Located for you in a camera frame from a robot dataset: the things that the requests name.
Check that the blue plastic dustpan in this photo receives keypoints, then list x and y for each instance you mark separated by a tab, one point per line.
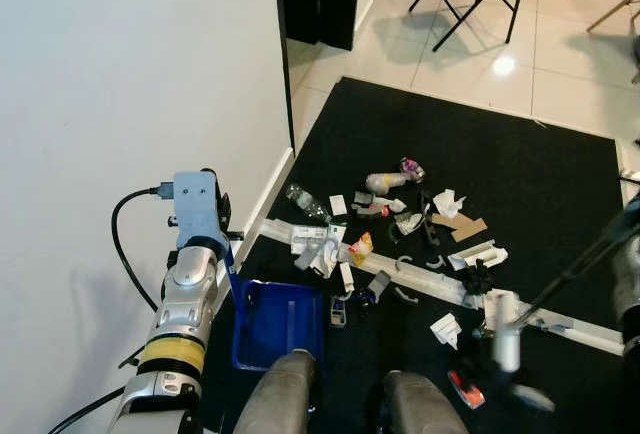
278	322

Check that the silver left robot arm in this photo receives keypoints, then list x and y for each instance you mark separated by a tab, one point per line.
178	299

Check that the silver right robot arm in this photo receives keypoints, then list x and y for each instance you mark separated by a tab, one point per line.
628	289

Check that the black foam floor mat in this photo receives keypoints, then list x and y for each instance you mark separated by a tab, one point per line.
530	174

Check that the clear plastic bottle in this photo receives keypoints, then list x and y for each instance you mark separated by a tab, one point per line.
306	202

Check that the white printed packaging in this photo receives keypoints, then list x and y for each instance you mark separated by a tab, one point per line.
318	249

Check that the small white paper card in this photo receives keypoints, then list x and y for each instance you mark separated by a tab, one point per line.
338	206

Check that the yellow snack wrapper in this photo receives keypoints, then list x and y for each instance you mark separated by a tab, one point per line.
361	248

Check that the white bottle with purple cap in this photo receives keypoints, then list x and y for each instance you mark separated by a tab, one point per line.
388	180

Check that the dark grey small box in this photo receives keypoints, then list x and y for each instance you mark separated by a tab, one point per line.
380	285

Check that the grey left robot leg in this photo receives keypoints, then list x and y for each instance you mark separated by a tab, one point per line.
280	394

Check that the grey robot leg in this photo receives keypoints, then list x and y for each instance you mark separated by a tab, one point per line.
280	394
420	404

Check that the long white plastic strip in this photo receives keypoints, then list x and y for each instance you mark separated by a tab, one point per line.
425	282

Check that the crumpled white tissue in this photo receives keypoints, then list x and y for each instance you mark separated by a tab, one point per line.
449	203

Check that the brown cardboard piece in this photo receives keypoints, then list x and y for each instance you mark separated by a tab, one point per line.
468	227

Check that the small white box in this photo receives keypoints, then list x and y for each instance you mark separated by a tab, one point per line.
446	330

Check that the open white carton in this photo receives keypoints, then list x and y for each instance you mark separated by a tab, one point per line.
480	254

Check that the black tangled clump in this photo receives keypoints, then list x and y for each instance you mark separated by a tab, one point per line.
478	280

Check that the grey right robot leg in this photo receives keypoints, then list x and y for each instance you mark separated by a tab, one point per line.
420	404

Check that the chair with wooden legs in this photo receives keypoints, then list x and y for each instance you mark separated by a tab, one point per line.
612	11

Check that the small red packet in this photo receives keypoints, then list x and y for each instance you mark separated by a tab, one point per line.
467	390

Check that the white cylindrical container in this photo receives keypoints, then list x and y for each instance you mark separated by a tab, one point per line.
508	344

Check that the light blue left wrist camera mount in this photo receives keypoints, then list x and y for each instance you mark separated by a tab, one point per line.
195	209

